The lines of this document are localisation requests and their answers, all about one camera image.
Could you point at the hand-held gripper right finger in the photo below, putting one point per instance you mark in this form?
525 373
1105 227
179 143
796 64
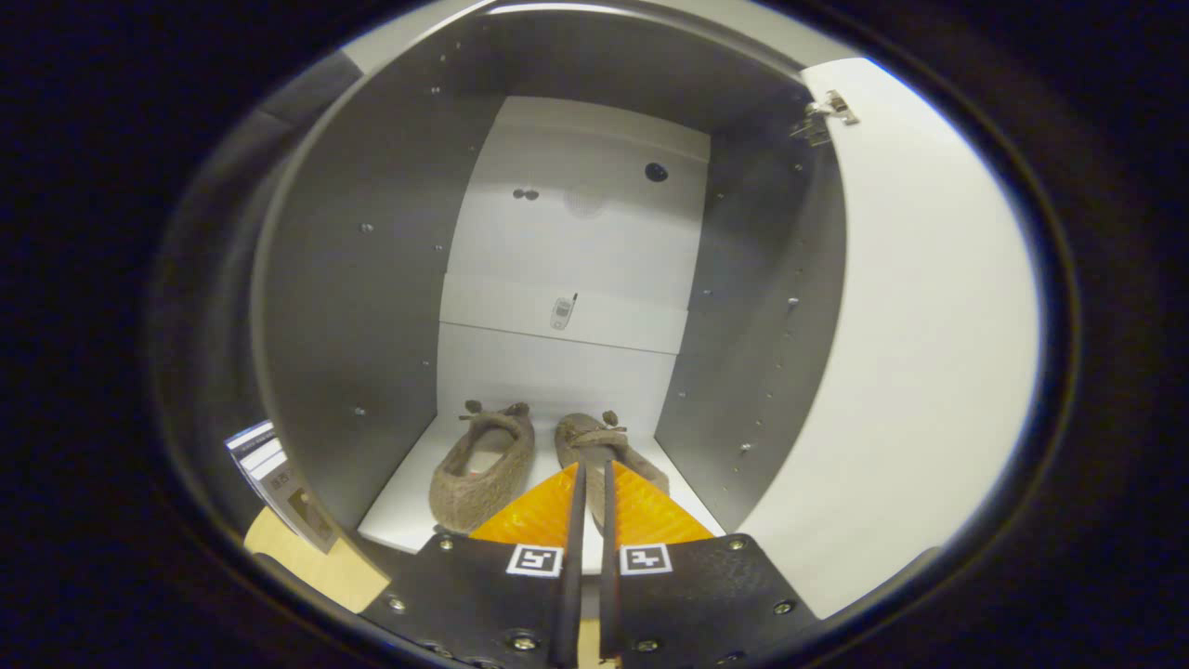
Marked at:
609 585

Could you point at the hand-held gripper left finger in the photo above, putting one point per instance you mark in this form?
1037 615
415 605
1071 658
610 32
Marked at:
571 576

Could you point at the brown fuzzy shoe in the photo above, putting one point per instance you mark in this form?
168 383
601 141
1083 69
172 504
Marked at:
594 437
478 483

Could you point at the grey shoe cabinet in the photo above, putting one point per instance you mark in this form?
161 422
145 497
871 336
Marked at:
353 279

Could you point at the white shoe cabinet door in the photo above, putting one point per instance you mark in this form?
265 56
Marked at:
929 372

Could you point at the metal door hinge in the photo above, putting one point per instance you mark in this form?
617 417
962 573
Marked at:
822 116

